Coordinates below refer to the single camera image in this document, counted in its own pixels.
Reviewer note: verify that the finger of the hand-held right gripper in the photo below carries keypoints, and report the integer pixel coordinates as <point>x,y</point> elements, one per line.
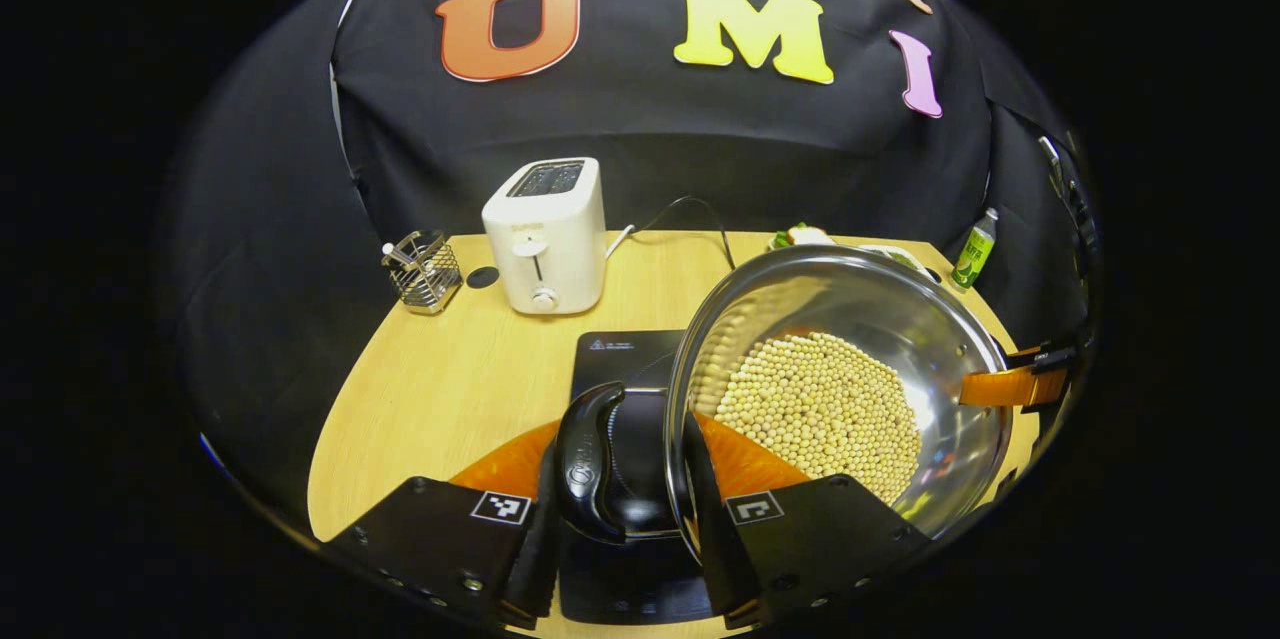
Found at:
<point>1045,356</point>
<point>1010,389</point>

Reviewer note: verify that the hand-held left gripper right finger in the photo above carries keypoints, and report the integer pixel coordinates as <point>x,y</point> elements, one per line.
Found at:
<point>830,539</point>

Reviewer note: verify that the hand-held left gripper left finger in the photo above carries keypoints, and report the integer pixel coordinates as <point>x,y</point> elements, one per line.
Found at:
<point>440,539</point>

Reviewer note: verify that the stainless steel pot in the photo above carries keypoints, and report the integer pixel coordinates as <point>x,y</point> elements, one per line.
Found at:
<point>900,319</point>

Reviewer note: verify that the black induction cooktop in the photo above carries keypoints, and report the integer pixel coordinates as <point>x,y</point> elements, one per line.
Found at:
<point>620,359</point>

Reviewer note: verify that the green drink bottle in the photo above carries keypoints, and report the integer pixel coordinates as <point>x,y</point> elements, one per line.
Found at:
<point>973,254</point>

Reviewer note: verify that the pile of soybeans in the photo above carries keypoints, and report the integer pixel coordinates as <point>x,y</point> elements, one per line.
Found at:
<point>820,414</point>

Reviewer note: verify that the white divided bean dish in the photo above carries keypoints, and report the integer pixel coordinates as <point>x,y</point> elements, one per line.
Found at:
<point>895,254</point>

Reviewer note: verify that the sandwich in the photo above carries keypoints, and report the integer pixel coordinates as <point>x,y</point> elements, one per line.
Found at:
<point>805,234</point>

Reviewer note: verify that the white toaster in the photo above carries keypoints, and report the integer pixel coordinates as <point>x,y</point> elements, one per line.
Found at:
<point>545,239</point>

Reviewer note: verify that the black backdrop cloth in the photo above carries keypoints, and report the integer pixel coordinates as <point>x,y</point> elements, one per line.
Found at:
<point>640,119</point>

